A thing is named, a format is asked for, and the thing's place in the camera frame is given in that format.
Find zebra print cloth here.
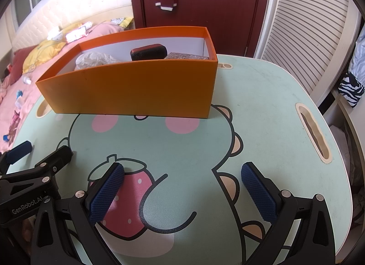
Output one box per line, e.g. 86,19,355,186
338,71,365,108

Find crumpled white tissue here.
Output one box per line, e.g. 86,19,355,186
75,52,124,71

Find maroon pillow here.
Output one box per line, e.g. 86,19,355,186
10,45,37,83

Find dark red door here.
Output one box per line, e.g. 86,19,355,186
129,0,278,58

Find orange cardboard box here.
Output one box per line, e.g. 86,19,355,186
36,26,219,119

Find white louvered closet door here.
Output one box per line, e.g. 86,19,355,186
254,0,364,106

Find black red hard case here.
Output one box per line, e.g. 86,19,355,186
130,44,168,61

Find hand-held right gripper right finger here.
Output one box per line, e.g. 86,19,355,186
241,162,336,265

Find blue white striped shirt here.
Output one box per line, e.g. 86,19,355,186
349,20,365,83

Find cream tufted headboard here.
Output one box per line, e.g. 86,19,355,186
11,0,134,51

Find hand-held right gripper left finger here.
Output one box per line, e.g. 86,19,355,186
30,162,126,265

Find pink blanket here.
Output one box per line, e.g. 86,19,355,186
0,22,134,154

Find brown card box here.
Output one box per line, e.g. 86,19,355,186
164,52,210,60

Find yellow patterned pillow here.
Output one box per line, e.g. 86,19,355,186
111,17,134,29

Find green cartoon desktop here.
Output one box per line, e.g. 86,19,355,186
11,54,355,265

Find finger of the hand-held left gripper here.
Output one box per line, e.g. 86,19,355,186
0,145,74,195
0,141,33,176

